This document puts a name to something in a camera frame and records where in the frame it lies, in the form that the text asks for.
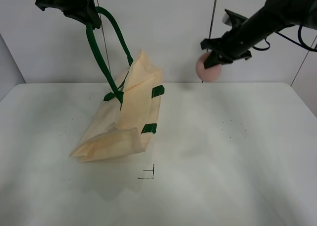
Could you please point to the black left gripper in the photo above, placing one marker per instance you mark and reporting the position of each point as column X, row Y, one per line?
column 83, row 11

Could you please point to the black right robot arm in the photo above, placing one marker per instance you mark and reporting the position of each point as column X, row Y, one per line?
column 277, row 15

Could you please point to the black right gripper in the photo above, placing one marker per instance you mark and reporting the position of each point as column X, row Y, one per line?
column 232, row 46

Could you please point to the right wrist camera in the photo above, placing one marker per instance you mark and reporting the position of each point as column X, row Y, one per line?
column 233, row 19

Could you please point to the cream linen bag green handles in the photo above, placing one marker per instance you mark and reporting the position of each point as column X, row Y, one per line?
column 127, row 117

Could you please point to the pink peach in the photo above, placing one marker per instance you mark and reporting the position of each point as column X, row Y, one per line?
column 210, row 74

